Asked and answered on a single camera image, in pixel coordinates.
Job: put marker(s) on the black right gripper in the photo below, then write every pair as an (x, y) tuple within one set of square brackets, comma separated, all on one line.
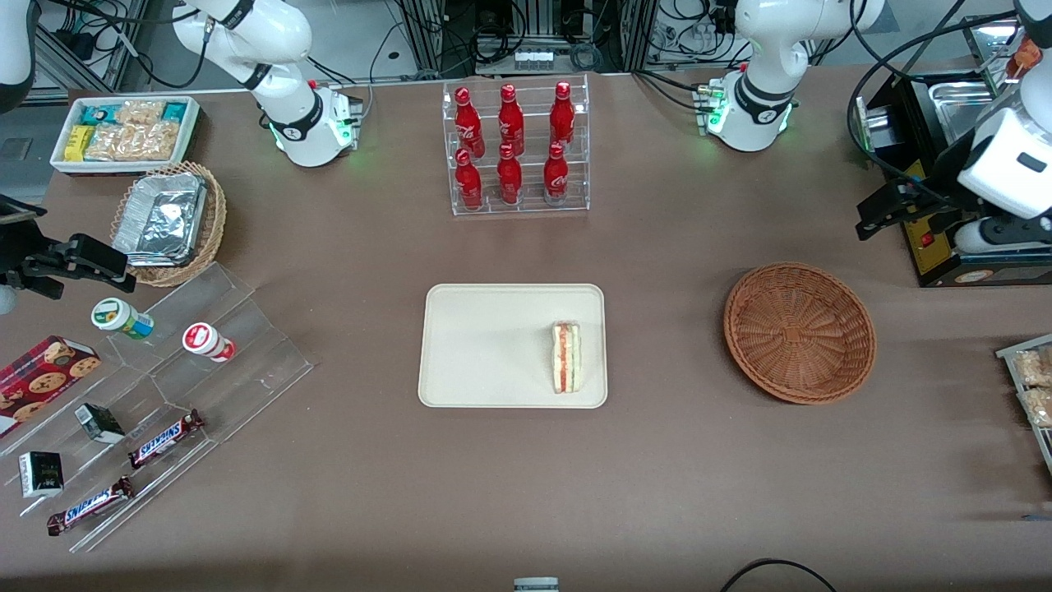
[(18, 249)]

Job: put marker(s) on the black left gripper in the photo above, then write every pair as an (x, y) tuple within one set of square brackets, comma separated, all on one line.
[(939, 186)]

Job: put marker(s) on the triangular sandwich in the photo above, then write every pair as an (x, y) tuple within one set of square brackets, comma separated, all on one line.
[(565, 358)]

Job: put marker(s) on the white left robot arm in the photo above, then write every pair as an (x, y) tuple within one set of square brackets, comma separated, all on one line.
[(768, 41)]

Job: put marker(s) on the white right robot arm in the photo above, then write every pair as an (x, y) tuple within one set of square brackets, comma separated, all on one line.
[(279, 41)]

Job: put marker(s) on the light wicker basket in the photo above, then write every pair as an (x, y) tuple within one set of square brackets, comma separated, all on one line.
[(215, 214)]

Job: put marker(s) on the round brown wicker basket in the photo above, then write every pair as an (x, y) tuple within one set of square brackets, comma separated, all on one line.
[(797, 333)]

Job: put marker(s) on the metal snack tray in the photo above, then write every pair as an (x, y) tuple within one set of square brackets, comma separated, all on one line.
[(1007, 352)]

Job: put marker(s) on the cream rectangular tray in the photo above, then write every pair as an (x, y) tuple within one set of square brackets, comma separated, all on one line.
[(493, 345)]

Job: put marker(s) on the green label yogurt bottle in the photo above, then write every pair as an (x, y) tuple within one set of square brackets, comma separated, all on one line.
[(115, 315)]

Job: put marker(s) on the aluminium foil containers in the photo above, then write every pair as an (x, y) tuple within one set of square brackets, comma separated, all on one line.
[(160, 218)]

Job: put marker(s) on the black food warmer cabinet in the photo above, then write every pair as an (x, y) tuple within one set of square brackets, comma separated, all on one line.
[(908, 99)]

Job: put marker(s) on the red label yogurt bottle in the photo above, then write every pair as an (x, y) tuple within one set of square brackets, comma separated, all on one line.
[(201, 339)]

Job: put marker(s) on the steel warmer pan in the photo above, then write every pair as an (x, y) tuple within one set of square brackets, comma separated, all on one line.
[(957, 111)]

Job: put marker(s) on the white snack bin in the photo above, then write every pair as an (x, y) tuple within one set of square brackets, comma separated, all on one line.
[(59, 156)]

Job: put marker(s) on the clear cracker bag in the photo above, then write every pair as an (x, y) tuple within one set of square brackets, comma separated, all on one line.
[(156, 141), (140, 112), (111, 145)]

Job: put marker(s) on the red cookie box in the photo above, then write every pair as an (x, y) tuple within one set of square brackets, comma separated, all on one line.
[(41, 378)]

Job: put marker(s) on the yellow snack packet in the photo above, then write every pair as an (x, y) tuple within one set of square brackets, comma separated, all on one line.
[(78, 142)]

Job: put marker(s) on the small black box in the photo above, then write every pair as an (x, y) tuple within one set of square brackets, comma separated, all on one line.
[(41, 474), (99, 423)]

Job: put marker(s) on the teal snack packet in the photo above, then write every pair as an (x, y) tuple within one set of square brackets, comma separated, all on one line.
[(97, 113), (175, 110)]

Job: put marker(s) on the snickers bar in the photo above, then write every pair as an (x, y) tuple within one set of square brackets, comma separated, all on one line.
[(90, 506), (164, 438)]

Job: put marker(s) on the clear acrylic stepped display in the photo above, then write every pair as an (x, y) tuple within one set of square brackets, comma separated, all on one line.
[(263, 370)]

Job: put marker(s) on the fried skewer snack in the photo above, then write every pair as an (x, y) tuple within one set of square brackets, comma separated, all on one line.
[(1023, 56)]

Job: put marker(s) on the clear pastry bag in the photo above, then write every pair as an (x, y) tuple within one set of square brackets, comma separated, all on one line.
[(1039, 406), (1034, 366)]

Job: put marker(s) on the red cola bottle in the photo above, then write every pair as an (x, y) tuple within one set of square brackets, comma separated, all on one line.
[(562, 119), (469, 185), (509, 181), (511, 123), (556, 177), (468, 123)]

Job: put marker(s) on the clear acrylic bottle rack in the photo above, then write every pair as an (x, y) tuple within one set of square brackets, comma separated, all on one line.
[(531, 207)]

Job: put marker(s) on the white power strip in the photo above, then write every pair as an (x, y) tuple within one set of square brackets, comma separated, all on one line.
[(534, 59)]

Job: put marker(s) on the grey device edge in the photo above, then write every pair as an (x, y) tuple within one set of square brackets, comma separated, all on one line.
[(536, 585)]

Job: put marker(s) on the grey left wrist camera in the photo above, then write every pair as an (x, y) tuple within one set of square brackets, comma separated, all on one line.
[(968, 238)]

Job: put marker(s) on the aluminium frame rack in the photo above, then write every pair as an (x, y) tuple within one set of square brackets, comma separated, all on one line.
[(427, 37)]

